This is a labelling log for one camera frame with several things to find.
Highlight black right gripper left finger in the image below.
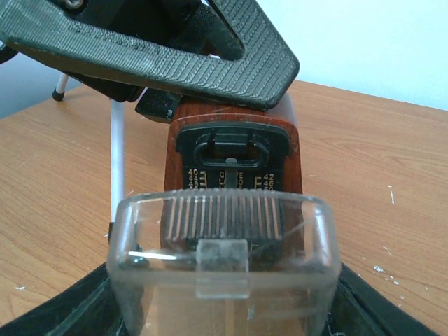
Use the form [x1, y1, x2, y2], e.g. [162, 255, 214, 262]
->
[1, 269, 126, 335]

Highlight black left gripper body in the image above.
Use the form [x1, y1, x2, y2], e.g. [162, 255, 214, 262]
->
[53, 0, 244, 60]

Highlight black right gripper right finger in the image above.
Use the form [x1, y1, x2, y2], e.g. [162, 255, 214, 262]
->
[328, 265, 436, 336]

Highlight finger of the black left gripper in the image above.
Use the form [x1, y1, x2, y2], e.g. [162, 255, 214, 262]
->
[68, 72, 181, 123]
[1, 1, 300, 109]

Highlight clear plastic metronome cover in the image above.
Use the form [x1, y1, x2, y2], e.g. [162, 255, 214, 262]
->
[106, 189, 341, 335]

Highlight brown wooden metronome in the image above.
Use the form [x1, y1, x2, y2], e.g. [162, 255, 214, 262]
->
[157, 96, 308, 335]

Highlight white tripod music stand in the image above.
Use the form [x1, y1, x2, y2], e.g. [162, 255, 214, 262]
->
[51, 71, 127, 225]

